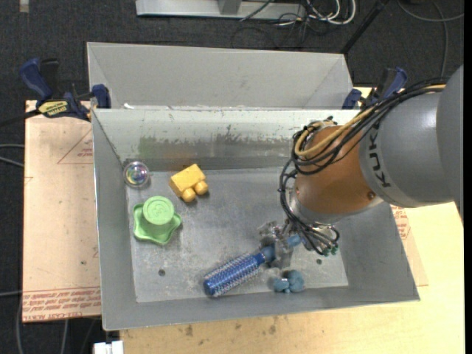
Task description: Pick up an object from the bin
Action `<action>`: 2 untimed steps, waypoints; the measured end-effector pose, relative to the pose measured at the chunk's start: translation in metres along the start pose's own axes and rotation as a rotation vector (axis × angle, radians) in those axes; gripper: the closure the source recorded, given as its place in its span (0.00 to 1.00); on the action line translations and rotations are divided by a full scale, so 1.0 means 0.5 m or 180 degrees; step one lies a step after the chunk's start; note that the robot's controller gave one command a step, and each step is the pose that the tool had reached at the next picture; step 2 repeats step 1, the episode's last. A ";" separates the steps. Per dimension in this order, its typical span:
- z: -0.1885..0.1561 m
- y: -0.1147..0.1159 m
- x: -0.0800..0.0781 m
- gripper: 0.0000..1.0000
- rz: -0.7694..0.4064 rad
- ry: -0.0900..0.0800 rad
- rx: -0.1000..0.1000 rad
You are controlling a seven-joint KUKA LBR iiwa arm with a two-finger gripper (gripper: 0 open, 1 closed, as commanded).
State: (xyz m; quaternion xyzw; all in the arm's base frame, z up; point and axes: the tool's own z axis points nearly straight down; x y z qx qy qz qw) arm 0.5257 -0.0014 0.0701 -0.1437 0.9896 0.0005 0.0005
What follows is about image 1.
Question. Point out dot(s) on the blue hairbrush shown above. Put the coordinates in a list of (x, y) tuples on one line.
[(236, 273)]

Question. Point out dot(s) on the brown cardboard board, red print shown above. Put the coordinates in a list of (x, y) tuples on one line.
[(59, 216)]

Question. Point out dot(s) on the yellow toy building block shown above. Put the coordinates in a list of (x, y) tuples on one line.
[(186, 181)]

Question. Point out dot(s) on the clear iridescent ball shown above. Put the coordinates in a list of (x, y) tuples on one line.
[(136, 174)]

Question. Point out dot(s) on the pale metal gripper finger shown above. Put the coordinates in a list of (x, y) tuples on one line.
[(284, 253), (269, 232)]

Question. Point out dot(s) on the green cup on star base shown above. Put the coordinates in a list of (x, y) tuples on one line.
[(158, 218)]

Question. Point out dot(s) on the small blue toy animal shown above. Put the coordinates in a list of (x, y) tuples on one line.
[(291, 281)]

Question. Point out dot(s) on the grey metal bin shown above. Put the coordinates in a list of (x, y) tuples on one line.
[(221, 216)]

